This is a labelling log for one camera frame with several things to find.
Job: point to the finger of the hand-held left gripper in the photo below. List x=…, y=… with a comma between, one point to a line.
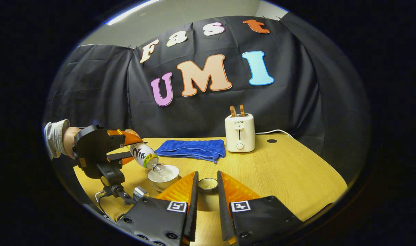
x=131, y=138
x=120, y=158

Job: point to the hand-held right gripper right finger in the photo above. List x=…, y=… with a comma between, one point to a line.
x=223, y=212

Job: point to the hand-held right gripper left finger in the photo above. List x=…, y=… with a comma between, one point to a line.
x=193, y=212

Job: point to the white teacup lid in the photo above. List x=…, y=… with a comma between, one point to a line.
x=208, y=200

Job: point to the plastic water bottle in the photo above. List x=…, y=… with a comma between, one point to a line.
x=144, y=155

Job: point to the blue towel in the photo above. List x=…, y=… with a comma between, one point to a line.
x=190, y=148

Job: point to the black backdrop cloth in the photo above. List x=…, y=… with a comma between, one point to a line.
x=201, y=112

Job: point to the cream toaster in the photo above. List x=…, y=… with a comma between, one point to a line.
x=239, y=133

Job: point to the toast slice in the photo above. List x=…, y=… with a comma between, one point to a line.
x=232, y=111
x=242, y=110

